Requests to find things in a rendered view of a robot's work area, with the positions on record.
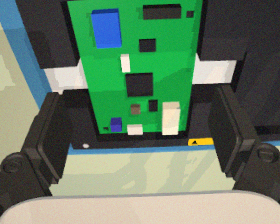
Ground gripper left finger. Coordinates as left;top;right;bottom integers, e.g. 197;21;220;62
0;92;74;217

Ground green circuit board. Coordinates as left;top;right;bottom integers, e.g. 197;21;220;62
67;0;202;135

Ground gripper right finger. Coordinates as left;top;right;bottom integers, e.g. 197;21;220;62
208;84;280;205

